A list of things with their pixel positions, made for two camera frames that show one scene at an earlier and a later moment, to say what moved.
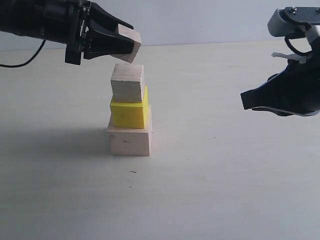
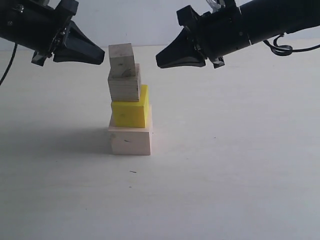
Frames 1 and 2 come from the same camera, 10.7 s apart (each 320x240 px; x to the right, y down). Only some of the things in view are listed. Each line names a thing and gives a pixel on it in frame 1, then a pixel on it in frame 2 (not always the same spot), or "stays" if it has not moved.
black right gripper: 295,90 -> 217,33
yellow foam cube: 129,115 stays
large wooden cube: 131,141 stays
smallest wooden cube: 132,34 -> 122,60
